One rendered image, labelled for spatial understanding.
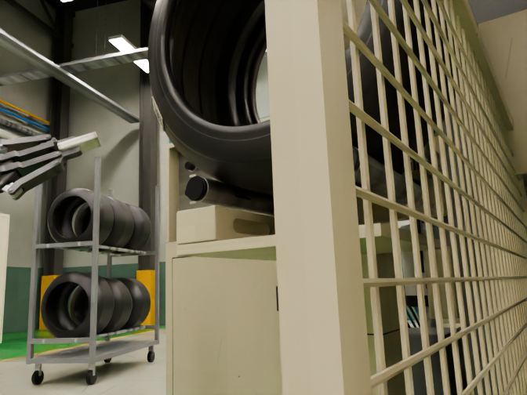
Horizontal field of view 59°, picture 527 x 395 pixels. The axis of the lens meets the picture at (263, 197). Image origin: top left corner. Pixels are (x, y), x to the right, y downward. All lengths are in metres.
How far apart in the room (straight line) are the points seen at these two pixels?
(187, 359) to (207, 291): 0.24
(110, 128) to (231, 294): 10.94
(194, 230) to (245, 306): 0.72
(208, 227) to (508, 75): 0.60
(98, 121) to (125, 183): 1.85
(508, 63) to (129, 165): 11.07
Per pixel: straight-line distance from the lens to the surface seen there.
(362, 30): 0.73
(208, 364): 1.61
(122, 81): 12.62
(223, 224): 0.80
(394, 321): 1.12
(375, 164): 0.73
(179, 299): 1.67
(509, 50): 0.99
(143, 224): 5.15
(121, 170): 11.84
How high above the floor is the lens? 0.72
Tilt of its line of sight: 11 degrees up
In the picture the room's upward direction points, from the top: 2 degrees counter-clockwise
